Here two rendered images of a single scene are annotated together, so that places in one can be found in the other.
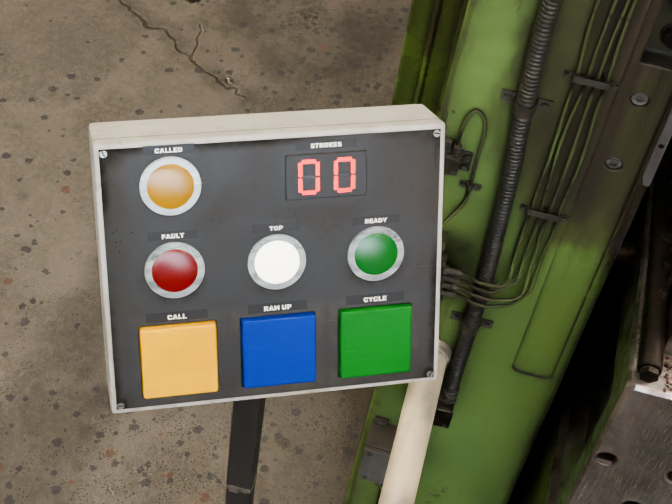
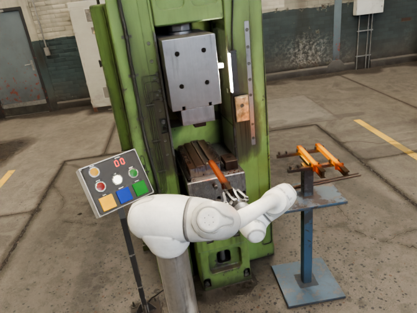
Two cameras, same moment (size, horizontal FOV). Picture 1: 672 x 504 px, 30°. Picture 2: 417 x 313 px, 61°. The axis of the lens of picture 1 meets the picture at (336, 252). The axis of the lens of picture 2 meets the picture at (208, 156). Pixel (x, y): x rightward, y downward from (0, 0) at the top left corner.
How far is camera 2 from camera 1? 106 cm
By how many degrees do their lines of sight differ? 29
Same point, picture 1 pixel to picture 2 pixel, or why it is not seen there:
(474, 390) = not seen: hidden behind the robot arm
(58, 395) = (85, 292)
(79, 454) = (95, 300)
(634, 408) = (190, 188)
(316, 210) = (120, 168)
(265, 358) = (122, 197)
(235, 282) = (112, 185)
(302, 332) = (126, 190)
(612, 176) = (168, 157)
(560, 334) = not seen: hidden behind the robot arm
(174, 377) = (108, 205)
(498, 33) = (138, 139)
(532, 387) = not seen: hidden behind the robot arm
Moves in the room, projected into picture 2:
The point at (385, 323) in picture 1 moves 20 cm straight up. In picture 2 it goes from (140, 184) to (133, 151)
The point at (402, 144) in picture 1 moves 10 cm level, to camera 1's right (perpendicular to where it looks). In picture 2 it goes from (129, 153) to (146, 149)
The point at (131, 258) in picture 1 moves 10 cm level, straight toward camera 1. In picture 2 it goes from (92, 186) to (98, 193)
